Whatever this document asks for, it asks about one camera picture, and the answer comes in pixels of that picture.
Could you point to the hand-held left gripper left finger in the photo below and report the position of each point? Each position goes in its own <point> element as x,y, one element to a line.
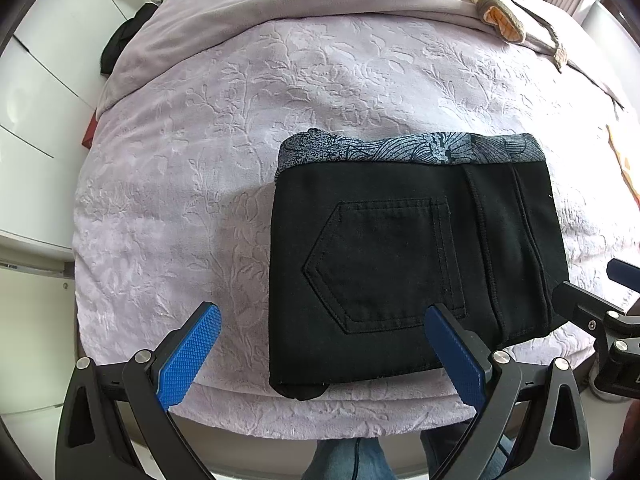
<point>192,355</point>

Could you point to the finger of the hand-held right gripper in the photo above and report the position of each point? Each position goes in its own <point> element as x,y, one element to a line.
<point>575,302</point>
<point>625,274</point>

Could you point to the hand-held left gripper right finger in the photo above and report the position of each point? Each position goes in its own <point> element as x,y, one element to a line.
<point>455,355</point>

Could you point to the black pants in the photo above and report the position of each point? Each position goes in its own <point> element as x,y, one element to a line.
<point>390,260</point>

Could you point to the orange cloth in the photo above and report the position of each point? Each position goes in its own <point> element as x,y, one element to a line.
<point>625,160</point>

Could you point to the person's left leg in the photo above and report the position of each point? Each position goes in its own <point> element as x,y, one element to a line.
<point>345,460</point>

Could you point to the purple embossed blanket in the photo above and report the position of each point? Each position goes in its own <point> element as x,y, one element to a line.
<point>200,160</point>

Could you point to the red box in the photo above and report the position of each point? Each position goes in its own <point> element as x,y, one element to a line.
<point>91,130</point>

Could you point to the patterned beige garment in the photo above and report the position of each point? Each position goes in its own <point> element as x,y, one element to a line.
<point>500,20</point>

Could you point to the white wardrobe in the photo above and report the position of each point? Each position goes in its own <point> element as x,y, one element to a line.
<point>50,85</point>

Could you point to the dark cloth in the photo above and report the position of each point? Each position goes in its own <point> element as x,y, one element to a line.
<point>122,42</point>

